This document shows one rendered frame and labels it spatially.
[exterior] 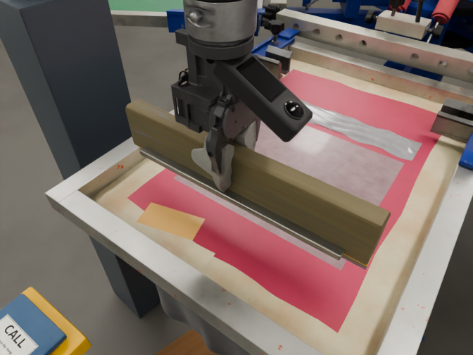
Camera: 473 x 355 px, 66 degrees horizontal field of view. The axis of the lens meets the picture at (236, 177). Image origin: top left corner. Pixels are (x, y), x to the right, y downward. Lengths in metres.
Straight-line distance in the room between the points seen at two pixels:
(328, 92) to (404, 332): 0.62
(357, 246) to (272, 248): 0.17
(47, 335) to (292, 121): 0.40
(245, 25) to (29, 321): 0.45
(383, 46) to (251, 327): 0.81
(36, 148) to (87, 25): 1.79
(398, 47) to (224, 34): 0.74
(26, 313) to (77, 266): 1.28
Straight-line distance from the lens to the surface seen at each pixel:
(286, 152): 0.76
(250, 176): 0.48
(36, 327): 0.57
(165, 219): 0.63
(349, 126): 0.84
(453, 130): 0.86
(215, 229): 0.61
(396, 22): 1.11
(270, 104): 0.39
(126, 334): 1.62
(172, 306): 0.95
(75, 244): 1.93
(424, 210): 0.71
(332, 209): 0.44
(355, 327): 0.55
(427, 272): 0.58
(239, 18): 0.38
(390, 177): 0.75
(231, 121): 0.43
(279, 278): 0.56
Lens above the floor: 1.43
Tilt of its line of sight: 43 degrees down
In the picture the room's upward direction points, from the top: straight up
